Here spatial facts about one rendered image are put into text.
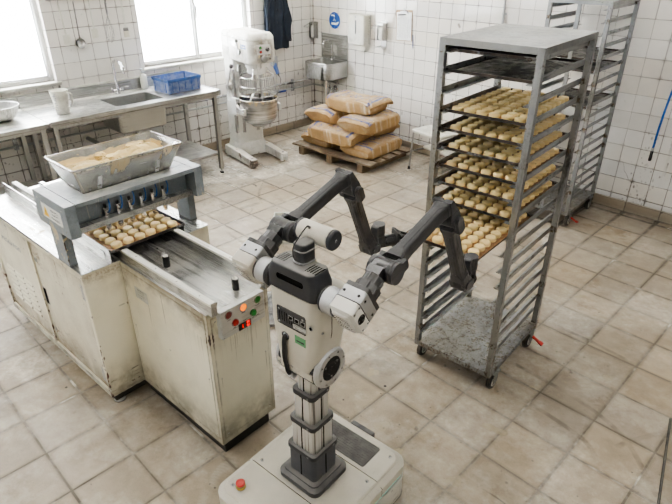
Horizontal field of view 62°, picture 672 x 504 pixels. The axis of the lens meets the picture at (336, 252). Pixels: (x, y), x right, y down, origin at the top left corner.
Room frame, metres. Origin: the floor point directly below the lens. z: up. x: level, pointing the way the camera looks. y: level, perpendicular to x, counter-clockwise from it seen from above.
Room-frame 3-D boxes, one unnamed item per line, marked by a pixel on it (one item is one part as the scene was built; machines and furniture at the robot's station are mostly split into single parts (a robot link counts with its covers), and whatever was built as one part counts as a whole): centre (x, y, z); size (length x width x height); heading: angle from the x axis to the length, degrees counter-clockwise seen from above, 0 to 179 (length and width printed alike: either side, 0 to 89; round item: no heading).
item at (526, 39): (2.72, -0.85, 0.93); 0.64 x 0.51 x 1.78; 140
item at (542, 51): (2.34, -0.83, 0.97); 0.03 x 0.03 x 1.70; 50
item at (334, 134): (6.21, -0.04, 0.32); 0.72 x 0.42 x 0.17; 49
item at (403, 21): (6.65, -0.76, 1.37); 0.27 x 0.02 x 0.40; 45
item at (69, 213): (2.58, 1.06, 1.01); 0.72 x 0.33 x 0.34; 138
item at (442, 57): (2.63, -0.48, 0.97); 0.03 x 0.03 x 1.70; 50
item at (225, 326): (2.00, 0.41, 0.77); 0.24 x 0.04 x 0.14; 138
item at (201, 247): (2.77, 1.04, 0.87); 2.01 x 0.03 x 0.07; 48
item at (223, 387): (2.25, 0.68, 0.45); 0.70 x 0.34 x 0.90; 48
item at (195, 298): (2.55, 1.24, 0.87); 2.01 x 0.03 x 0.07; 48
